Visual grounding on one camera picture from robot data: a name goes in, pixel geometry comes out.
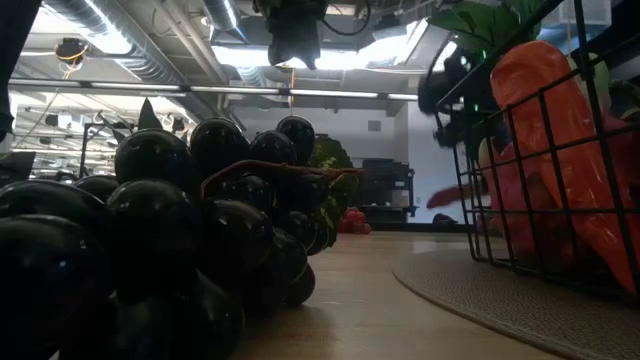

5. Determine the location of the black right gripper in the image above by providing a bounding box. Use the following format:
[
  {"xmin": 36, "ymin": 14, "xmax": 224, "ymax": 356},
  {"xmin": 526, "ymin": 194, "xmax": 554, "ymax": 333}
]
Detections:
[{"xmin": 432, "ymin": 112, "xmax": 471, "ymax": 150}]

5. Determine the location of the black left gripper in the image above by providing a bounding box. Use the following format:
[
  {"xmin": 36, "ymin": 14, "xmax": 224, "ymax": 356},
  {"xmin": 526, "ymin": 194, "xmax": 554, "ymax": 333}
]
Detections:
[{"xmin": 252, "ymin": 0, "xmax": 331, "ymax": 70}]

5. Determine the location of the long red vegetable green end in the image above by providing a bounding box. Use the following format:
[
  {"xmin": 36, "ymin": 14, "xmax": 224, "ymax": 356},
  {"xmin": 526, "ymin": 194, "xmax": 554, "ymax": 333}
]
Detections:
[{"xmin": 426, "ymin": 183, "xmax": 484, "ymax": 210}]

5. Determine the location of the orange carrot with green leaves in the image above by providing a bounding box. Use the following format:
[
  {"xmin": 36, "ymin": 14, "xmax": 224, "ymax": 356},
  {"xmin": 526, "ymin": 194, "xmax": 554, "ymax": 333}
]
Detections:
[{"xmin": 428, "ymin": 0, "xmax": 640, "ymax": 297}]

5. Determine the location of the pink dragon fruit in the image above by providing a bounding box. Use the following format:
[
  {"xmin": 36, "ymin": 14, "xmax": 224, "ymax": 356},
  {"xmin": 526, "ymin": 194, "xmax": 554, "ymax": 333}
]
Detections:
[{"xmin": 477, "ymin": 52, "xmax": 640, "ymax": 266}]

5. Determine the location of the dark red grape bunch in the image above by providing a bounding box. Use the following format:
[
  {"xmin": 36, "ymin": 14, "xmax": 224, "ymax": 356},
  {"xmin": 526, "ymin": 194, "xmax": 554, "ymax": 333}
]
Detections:
[{"xmin": 339, "ymin": 206, "xmax": 374, "ymax": 236}]

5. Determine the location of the black wire basket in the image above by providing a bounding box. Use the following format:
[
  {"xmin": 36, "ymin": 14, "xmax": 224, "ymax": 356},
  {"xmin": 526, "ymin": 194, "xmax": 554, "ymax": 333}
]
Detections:
[{"xmin": 435, "ymin": 0, "xmax": 640, "ymax": 301}]

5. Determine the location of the black grape bunch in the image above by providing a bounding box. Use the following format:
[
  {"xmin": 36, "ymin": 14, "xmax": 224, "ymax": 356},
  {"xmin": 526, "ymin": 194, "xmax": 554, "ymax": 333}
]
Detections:
[{"xmin": 0, "ymin": 113, "xmax": 370, "ymax": 360}]

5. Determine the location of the black equipment rack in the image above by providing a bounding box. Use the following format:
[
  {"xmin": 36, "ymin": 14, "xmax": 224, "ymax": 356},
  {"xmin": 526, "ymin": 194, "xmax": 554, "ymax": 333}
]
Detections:
[{"xmin": 360, "ymin": 158, "xmax": 418, "ymax": 225}]

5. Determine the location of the long horizontal light bar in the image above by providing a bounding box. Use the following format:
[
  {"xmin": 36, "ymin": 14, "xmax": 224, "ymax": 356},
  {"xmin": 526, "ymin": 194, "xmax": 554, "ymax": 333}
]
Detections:
[{"xmin": 0, "ymin": 76, "xmax": 420, "ymax": 105}]

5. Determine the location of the round beige placemat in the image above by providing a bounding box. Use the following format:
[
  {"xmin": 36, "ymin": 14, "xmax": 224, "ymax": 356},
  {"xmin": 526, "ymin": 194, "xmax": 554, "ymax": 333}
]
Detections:
[{"xmin": 392, "ymin": 248, "xmax": 640, "ymax": 360}]

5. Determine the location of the dark flat monitor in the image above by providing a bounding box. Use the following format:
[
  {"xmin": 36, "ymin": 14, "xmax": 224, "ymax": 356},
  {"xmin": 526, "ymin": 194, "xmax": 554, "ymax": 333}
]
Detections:
[{"xmin": 0, "ymin": 151, "xmax": 37, "ymax": 187}]

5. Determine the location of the grey rectangular duct box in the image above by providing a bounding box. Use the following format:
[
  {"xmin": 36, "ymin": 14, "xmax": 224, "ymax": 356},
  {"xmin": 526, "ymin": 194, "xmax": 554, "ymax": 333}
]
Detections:
[{"xmin": 325, "ymin": 13, "xmax": 362, "ymax": 50}]

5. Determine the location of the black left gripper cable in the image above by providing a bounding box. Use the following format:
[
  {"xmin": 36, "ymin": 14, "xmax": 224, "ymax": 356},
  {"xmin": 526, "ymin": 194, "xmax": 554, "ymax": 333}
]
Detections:
[{"xmin": 319, "ymin": 0, "xmax": 372, "ymax": 37}]

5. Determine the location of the small round silver duct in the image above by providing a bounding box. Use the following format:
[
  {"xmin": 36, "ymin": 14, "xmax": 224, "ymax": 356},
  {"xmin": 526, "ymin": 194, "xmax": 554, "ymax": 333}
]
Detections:
[{"xmin": 202, "ymin": 0, "xmax": 247, "ymax": 44}]

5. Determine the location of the wide flat silver duct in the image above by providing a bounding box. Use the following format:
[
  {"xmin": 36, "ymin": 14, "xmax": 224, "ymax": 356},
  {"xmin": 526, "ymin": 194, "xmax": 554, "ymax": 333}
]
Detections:
[{"xmin": 372, "ymin": 0, "xmax": 451, "ymax": 71}]

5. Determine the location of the black aluminium table frame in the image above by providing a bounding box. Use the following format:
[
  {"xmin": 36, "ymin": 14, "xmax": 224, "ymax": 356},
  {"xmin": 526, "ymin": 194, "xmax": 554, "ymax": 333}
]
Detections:
[{"xmin": 367, "ymin": 221, "xmax": 471, "ymax": 233}]

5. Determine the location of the large round silver duct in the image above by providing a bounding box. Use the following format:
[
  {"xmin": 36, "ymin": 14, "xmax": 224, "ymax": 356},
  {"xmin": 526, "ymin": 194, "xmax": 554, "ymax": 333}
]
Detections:
[{"xmin": 29, "ymin": 0, "xmax": 221, "ymax": 121}]

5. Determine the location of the black ceiling device yellow cable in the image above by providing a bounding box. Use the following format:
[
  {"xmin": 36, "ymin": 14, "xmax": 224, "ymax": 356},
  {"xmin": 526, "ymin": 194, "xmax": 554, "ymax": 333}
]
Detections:
[{"xmin": 53, "ymin": 37, "xmax": 91, "ymax": 67}]

